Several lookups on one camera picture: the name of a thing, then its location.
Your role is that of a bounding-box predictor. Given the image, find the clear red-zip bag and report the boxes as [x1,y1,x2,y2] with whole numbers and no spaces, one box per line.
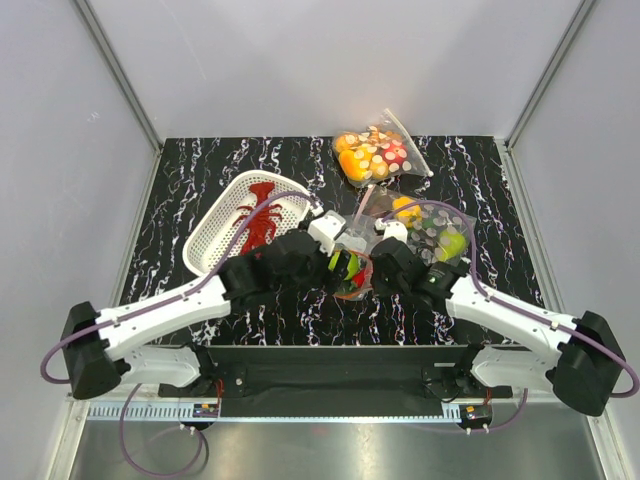
[333,215,378,301]

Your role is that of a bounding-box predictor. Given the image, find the red fake chili peppers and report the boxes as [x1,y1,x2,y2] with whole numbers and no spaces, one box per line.
[350,270,371,291]

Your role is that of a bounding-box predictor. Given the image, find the green fake apple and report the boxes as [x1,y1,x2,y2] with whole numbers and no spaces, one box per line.
[328,251,363,286]

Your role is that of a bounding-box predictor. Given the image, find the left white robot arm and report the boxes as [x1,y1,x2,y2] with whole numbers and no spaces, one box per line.
[61,229,340,400]

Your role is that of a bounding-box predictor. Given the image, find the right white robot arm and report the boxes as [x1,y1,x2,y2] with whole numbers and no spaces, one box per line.
[371,238,625,417]

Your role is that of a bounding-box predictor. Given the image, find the yellow fake bell pepper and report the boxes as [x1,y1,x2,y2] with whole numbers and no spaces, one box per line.
[392,196,422,229]

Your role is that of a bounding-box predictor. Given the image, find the dotted bag with yellow pepper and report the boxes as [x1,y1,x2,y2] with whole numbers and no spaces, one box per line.
[356,185,477,265]

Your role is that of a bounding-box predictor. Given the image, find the green fake pear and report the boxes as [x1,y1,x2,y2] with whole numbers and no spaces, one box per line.
[436,230,467,262]

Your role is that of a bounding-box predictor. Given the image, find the dotted bag of orange fruit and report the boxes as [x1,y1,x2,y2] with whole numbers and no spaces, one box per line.
[332,109,434,188]

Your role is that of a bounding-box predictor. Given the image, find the white perforated plastic basket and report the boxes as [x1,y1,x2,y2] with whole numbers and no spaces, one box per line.
[182,170,310,276]

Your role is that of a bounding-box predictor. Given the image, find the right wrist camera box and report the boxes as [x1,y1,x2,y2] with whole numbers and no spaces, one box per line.
[374,219,408,244]

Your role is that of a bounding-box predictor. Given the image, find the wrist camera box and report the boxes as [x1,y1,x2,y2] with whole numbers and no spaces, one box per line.
[307,210,346,256]
[374,219,408,244]

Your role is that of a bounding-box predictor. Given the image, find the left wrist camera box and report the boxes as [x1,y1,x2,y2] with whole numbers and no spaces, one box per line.
[307,210,346,256]

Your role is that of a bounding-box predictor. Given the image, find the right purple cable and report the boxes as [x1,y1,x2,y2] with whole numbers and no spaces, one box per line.
[382,201,640,434]

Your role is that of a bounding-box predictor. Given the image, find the purple cable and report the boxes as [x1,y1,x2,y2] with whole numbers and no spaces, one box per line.
[39,190,324,477]
[382,201,640,434]

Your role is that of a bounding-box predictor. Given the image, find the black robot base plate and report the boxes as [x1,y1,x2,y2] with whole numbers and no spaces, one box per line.
[159,346,513,421]

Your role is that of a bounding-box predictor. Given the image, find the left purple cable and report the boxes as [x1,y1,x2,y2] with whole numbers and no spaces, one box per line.
[39,190,324,477]

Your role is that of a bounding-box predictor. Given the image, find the white slotted cable duct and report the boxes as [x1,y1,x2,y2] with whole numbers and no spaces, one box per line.
[88,401,462,424]

